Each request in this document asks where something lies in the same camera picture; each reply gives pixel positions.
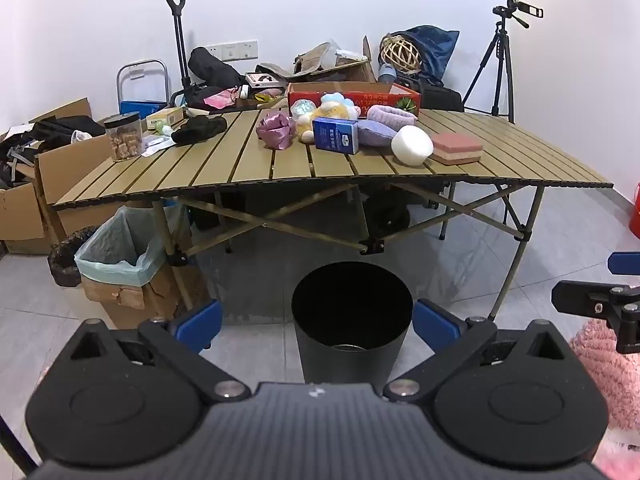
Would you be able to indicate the cardboard box with green liner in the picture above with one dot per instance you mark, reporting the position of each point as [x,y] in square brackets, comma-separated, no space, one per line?
[125,260]

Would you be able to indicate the large brown cardboard box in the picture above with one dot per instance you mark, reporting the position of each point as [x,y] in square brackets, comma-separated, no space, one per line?
[60,175]

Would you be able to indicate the brown open cardboard box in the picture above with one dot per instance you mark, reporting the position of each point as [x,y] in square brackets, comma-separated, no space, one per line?
[320,62]

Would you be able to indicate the black tripod with camera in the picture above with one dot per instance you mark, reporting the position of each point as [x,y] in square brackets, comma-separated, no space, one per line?
[497,60]

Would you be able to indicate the iridescent plastic wrap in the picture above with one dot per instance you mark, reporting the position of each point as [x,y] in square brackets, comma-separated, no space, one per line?
[302,109]

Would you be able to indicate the black rolled bag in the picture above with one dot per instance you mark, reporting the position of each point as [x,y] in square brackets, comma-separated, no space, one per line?
[215,66]

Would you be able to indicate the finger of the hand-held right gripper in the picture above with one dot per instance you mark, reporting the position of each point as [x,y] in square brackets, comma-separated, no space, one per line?
[590,297]
[625,262]

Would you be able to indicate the pink layered sponge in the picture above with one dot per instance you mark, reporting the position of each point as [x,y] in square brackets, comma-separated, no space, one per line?
[457,147]

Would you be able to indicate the pink packet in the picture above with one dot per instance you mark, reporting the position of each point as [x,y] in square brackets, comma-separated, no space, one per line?
[219,101]

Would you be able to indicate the black clothing pile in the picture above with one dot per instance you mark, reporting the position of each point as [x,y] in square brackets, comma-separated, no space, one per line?
[65,127]

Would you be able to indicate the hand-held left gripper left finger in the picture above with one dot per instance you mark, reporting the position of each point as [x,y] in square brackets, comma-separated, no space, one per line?
[200,325]

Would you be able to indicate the yellow green snack packet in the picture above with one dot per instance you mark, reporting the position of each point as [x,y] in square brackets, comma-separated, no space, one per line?
[270,96]

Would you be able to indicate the picture printed box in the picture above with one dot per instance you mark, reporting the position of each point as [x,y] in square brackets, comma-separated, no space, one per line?
[262,79]

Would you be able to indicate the blue fabric bag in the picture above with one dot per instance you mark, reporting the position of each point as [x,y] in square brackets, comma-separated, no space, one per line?
[437,47]

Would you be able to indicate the lavender knit cuff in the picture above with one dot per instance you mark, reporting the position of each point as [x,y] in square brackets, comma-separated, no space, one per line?
[392,114]

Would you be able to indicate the rattan ball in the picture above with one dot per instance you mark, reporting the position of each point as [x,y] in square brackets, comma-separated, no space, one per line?
[401,54]

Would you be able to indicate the black round bin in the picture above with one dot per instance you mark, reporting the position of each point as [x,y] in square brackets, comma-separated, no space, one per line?
[350,305]

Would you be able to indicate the beige small box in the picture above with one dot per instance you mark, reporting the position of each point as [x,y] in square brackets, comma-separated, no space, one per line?
[165,116]

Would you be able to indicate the pink fuzzy clothing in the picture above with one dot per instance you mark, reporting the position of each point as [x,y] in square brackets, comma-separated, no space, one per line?
[605,375]

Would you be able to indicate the clear snack jar black lid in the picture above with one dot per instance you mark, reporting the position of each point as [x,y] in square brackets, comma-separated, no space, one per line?
[124,140]

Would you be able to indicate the blue water bottle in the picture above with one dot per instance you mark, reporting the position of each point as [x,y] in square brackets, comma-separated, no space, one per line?
[386,74]

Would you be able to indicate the light blue plush paw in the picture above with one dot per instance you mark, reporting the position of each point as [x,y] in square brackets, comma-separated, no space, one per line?
[336,97]

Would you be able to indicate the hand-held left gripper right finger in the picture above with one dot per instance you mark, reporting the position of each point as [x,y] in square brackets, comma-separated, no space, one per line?
[435,325]

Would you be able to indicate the red bucket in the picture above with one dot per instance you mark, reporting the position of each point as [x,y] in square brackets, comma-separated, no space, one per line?
[636,222]

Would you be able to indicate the blue carton box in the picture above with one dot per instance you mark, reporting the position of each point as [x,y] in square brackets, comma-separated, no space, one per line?
[334,135]

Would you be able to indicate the red cardboard box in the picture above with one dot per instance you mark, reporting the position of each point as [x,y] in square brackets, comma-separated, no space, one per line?
[350,90]

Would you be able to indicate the white foam cylinder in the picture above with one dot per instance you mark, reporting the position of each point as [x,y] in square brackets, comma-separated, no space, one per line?
[411,145]

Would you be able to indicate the purple knit pillow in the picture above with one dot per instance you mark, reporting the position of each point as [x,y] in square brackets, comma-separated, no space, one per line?
[376,135]

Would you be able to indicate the black suitcase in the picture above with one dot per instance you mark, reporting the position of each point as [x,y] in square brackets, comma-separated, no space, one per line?
[440,97]

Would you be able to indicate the pink satin cloth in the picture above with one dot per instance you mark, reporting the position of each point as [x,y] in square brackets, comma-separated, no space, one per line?
[274,131]

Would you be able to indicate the yellow plush toy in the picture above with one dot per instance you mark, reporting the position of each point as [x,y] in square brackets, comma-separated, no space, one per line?
[330,112]

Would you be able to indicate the white paper receipt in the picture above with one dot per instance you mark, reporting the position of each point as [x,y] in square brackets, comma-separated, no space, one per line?
[157,146]

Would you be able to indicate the tan slatted folding table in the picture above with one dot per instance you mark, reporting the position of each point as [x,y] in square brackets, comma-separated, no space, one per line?
[250,160]

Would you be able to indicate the white wall socket strip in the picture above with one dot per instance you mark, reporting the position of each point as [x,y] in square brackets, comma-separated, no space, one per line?
[232,50]

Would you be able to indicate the small green bottle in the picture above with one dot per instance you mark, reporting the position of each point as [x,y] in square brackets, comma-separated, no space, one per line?
[163,128]

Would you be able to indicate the black garbage bag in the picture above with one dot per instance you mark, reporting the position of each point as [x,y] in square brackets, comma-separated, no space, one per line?
[62,260]

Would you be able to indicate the black cloth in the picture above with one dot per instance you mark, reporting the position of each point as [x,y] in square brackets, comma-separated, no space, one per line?
[197,130]

